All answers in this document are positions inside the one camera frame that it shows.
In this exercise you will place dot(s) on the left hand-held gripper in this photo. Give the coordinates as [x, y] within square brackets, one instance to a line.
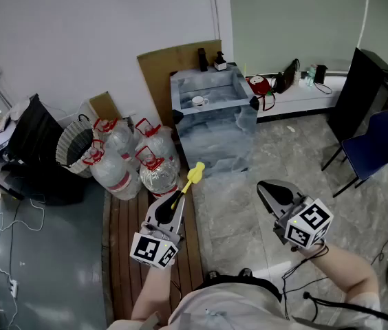
[152, 251]

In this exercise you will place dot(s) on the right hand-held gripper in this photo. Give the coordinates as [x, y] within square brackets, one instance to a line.
[309, 223]

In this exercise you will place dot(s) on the yellow sponge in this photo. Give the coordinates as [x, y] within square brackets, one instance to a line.
[195, 174]

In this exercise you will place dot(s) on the white cup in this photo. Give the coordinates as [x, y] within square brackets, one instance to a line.
[198, 101]

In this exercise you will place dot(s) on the person's left forearm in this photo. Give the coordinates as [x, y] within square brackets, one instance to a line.
[152, 294]

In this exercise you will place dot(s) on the person's right forearm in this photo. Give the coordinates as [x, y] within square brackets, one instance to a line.
[345, 270]

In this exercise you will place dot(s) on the wooden slatted platform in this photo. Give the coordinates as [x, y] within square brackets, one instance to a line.
[125, 236]

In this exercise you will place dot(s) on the person's left black shoe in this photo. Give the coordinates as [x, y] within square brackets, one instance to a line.
[212, 275]

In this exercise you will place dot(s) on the person's black shoe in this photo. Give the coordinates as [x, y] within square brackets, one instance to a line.
[212, 275]
[245, 272]

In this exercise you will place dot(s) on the person's right black shoe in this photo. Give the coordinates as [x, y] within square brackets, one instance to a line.
[245, 272]

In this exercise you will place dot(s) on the marble pattern sink cabinet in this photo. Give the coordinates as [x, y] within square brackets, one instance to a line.
[214, 139]

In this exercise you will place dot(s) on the white low ledge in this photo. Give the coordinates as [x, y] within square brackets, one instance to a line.
[300, 98]

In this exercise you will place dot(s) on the blue chair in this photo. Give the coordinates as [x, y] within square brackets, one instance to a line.
[376, 150]

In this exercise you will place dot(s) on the person's white shirt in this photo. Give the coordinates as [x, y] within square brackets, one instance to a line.
[232, 308]

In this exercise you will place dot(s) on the woven basket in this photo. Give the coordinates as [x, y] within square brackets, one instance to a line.
[73, 143]

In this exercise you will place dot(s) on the black handbag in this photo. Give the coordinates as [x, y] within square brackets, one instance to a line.
[288, 77]

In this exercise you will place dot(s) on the green bottle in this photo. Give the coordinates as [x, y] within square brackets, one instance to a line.
[311, 76]

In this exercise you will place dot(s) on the small cardboard box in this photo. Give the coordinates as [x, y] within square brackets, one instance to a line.
[102, 105]

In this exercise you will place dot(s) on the tall black box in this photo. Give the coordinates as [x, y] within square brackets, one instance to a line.
[359, 95]

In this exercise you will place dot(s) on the small black bag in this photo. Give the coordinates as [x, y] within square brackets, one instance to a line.
[319, 74]

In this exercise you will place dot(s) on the white flat board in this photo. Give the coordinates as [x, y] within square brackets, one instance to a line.
[85, 112]

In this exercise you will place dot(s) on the yellow thin stick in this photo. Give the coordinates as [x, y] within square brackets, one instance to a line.
[245, 71]

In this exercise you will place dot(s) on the large cardboard sheet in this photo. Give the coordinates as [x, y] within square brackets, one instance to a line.
[156, 74]

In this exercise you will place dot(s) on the black white soap dispenser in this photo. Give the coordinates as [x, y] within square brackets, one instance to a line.
[220, 64]

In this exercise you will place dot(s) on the black metal cabinet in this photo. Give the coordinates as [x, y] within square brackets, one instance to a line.
[35, 139]

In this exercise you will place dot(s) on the black faucet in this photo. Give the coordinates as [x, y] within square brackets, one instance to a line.
[202, 58]

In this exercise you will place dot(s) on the white power strip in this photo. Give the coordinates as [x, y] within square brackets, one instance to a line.
[14, 287]

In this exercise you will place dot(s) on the white wall conduit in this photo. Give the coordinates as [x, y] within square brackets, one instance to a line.
[214, 9]

